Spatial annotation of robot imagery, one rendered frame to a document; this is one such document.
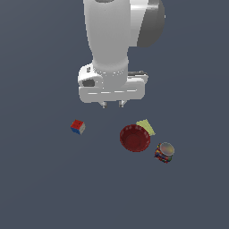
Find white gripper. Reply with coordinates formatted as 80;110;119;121
77;63;149;109

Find multicoloured puzzle cube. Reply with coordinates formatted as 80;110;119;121
70;119;87;136

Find colourful can with grey lid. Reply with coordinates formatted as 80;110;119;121
153;141;175;164

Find dark red bowl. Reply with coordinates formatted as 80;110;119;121
119;123;151;153

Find pale yellow wedge object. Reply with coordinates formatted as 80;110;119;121
135;118;157;137

